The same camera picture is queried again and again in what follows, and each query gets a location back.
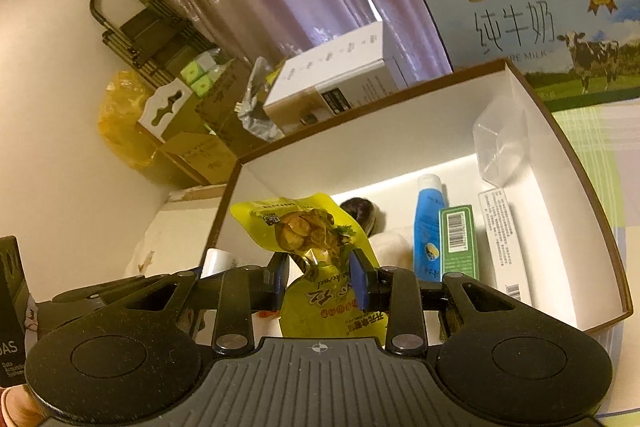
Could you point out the dark round object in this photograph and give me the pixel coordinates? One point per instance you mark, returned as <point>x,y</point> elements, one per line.
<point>362,212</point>

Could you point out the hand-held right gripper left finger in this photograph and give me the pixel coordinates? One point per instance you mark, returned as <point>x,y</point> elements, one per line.
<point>281,282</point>

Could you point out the white medicine box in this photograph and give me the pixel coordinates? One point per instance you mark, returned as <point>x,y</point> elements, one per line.
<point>505,247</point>

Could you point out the brown cardboard box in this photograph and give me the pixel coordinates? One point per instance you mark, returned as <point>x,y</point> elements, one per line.
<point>390,142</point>

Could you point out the white cloth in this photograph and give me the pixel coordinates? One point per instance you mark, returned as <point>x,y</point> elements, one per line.
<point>395,247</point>

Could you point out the blue tube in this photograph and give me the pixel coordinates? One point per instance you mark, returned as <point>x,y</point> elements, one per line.
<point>429,227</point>

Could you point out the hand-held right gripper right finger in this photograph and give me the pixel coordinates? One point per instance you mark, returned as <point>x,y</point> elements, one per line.
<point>358,282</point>

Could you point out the stack of green tissue packs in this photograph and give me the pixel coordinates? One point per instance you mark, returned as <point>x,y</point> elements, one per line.
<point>200,74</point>

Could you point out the yellow plastic bag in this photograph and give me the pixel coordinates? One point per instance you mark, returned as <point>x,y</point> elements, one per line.
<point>120,122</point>

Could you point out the white gift box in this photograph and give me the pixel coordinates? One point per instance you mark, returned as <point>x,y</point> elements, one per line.
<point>335,77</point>

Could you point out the light blue cow milk carton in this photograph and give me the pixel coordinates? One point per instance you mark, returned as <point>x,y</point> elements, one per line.
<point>525,17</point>

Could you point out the person's left hand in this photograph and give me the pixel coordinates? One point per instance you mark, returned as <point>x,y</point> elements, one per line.
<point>17,407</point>

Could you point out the cream printed sheet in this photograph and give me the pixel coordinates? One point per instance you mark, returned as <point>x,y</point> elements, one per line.
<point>170,227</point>

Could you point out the yellow snack packet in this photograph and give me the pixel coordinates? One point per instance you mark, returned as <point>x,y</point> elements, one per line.
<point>305,232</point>

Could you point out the red snack packet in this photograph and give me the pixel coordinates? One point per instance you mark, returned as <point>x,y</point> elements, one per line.
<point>267,316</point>

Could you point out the green carton box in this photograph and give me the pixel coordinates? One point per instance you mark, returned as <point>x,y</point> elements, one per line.
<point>459,242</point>

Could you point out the plain brown carton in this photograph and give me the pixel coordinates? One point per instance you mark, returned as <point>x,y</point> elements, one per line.
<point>225,107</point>

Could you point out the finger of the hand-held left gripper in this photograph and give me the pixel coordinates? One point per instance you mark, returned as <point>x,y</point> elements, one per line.
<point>85,297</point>

